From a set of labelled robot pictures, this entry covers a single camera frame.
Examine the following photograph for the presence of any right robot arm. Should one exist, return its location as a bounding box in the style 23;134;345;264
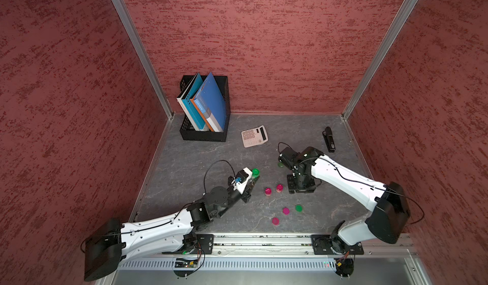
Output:
278;145;415;257

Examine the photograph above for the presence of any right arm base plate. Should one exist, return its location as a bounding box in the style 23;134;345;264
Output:
311;235;364;257

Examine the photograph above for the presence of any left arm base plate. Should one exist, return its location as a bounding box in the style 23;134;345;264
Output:
176;233;214;255

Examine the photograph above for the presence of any orange spine book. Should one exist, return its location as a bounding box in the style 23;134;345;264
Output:
190;98;214;132

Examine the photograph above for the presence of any teal book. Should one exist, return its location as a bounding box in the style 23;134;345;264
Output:
177;73;205;131

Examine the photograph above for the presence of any black stapler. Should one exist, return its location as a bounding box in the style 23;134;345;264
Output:
322;126;336;153

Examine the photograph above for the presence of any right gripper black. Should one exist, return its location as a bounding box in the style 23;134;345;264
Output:
286;170;316;194

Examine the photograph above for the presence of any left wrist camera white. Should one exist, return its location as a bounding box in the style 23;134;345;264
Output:
228;168;252;195

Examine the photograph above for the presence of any black mesh file holder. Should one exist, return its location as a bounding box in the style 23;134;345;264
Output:
180;75;231;142

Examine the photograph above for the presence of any blue book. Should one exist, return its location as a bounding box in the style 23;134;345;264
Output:
191;73;226;133

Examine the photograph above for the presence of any pink calculator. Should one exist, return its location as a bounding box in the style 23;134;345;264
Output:
241;126;269;148

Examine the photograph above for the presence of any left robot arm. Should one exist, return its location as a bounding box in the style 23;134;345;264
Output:
81;168;260;282

